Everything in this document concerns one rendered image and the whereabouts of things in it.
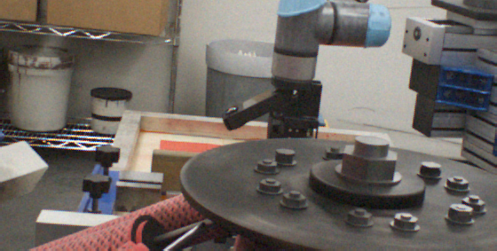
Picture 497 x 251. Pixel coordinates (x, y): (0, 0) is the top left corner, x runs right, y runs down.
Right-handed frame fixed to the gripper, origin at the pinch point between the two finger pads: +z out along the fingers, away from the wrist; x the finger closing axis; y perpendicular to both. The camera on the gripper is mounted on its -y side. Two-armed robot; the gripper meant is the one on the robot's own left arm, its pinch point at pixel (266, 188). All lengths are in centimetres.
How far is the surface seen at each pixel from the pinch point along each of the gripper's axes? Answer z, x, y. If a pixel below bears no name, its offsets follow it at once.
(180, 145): 5.0, 39.3, -15.8
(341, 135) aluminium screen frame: 1, 48, 19
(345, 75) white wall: 49, 359, 64
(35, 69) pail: 53, 317, -88
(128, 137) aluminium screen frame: 1.4, 28.8, -26.2
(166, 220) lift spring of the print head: -21, -80, -16
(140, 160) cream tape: 5.0, 26.0, -23.2
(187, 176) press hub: -30, -94, -14
